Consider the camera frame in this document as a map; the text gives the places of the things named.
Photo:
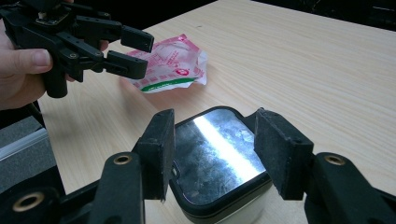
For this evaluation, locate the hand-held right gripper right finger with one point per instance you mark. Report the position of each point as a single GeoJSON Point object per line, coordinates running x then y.
{"type": "Point", "coordinates": [283, 155]}

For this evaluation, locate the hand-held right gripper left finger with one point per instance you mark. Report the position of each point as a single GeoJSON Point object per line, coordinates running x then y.
{"type": "Point", "coordinates": [155, 155]}

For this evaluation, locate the pink and white snack bag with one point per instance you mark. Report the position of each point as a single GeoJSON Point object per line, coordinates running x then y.
{"type": "Point", "coordinates": [174, 62]}

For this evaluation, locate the glass jar with black lid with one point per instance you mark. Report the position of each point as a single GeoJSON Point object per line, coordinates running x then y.
{"type": "Point", "coordinates": [214, 155]}

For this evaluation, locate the aluminium floor rail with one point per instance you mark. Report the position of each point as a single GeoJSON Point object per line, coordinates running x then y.
{"type": "Point", "coordinates": [18, 146]}

